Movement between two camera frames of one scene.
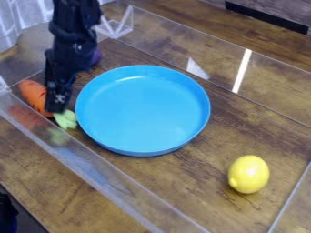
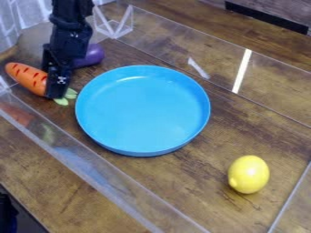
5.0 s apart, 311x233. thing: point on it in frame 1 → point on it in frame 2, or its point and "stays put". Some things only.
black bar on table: (264, 17) stays put
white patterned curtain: (18, 15) stays put
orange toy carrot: (33, 91) → (33, 79)
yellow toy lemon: (248, 174) stays put
